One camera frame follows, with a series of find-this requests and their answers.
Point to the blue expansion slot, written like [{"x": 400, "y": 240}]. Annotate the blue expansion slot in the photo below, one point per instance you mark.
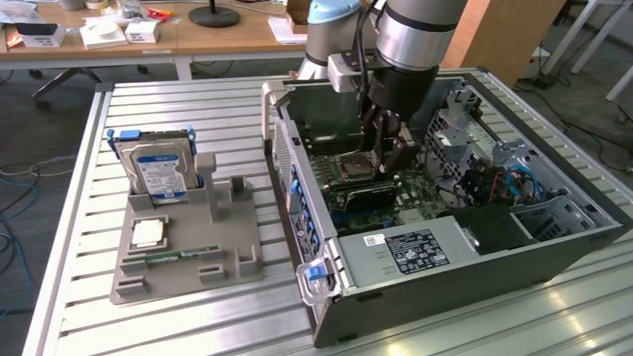
[{"x": 337, "y": 214}]

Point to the perforated metal disk bay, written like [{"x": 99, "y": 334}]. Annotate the perforated metal disk bay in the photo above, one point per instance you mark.
[{"x": 445, "y": 148}]

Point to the metal socket cover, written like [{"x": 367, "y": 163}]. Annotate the metal socket cover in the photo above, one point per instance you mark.
[{"x": 403, "y": 132}]

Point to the tape roll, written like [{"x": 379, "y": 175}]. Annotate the tape roll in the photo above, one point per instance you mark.
[{"x": 95, "y": 3}]

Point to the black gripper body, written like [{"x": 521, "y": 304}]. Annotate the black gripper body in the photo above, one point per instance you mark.
[{"x": 403, "y": 89}]

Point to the black graphics card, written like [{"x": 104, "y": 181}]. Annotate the black graphics card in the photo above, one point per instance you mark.
[{"x": 371, "y": 198}]

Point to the white paper stack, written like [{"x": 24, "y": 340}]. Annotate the white paper stack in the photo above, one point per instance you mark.
[{"x": 287, "y": 33}]

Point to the wooden cabinet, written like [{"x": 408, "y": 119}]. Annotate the wooden cabinet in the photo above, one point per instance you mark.
[{"x": 504, "y": 37}]

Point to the CPU socket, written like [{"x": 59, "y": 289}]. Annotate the CPU socket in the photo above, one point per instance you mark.
[{"x": 352, "y": 166}]

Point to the grey plastic parts rack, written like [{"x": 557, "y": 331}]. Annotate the grey plastic parts rack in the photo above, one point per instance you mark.
[{"x": 188, "y": 274}]

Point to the grey power supply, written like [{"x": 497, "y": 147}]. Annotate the grey power supply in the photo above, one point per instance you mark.
[{"x": 365, "y": 259}]

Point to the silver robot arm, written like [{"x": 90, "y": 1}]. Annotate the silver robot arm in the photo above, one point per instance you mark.
[{"x": 415, "y": 37}]

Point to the white box round insert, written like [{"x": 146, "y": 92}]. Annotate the white box round insert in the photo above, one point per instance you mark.
[{"x": 103, "y": 35}]

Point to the brown cardboard box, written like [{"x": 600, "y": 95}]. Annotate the brown cardboard box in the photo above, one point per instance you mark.
[{"x": 296, "y": 11}]

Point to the red packet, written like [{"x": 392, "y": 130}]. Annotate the red packet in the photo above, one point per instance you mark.
[{"x": 160, "y": 14}]

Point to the green RAM stick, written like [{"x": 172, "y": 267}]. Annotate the green RAM stick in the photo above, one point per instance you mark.
[{"x": 168, "y": 256}]

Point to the wooden desk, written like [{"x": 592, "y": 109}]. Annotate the wooden desk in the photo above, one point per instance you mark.
[{"x": 223, "y": 41}]

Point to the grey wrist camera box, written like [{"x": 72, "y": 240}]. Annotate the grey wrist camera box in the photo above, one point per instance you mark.
[{"x": 344, "y": 76}]

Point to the grey cup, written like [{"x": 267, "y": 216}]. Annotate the grey cup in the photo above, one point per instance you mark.
[{"x": 72, "y": 4}]

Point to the black office chair base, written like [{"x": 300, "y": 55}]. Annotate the black office chair base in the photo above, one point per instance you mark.
[{"x": 64, "y": 79}]

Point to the dark grey PC case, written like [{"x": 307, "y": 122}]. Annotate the dark grey PC case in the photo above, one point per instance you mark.
[{"x": 445, "y": 308}]

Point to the silver metal disk bay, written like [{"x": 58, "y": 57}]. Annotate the silver metal disk bay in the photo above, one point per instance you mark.
[{"x": 568, "y": 219}]

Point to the silver chipset heatsink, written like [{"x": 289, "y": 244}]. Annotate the silver chipset heatsink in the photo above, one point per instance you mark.
[{"x": 408, "y": 217}]

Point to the small white carton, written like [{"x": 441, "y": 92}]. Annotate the small white carton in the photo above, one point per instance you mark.
[{"x": 142, "y": 32}]

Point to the white table frame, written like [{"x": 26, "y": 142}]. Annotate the white table frame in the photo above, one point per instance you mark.
[{"x": 571, "y": 37}]

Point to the hard disk in blue caddy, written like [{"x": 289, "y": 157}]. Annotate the hard disk in blue caddy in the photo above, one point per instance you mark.
[{"x": 158, "y": 174}]

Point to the white box black lid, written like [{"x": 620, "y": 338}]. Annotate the white box black lid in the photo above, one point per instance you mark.
[{"x": 39, "y": 35}]

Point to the silver CPU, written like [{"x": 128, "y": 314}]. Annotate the silver CPU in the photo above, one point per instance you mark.
[{"x": 147, "y": 233}]

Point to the black round lamp base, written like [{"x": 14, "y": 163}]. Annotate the black round lamp base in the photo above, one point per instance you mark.
[{"x": 215, "y": 16}]

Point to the green motherboard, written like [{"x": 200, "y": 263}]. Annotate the green motherboard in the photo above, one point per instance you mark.
[{"x": 420, "y": 193}]

